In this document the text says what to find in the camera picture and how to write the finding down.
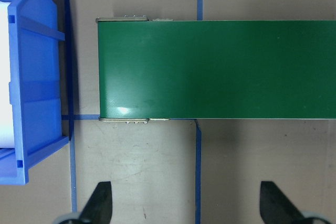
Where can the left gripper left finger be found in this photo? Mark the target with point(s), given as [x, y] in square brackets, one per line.
[99, 207]

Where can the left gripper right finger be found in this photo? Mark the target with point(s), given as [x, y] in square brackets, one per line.
[275, 207]

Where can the white foam pad left bin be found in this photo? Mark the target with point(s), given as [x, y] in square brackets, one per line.
[7, 130]

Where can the green conveyor belt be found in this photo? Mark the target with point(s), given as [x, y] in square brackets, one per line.
[252, 69]

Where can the left blue plastic bin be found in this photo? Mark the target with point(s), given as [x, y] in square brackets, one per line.
[34, 87]

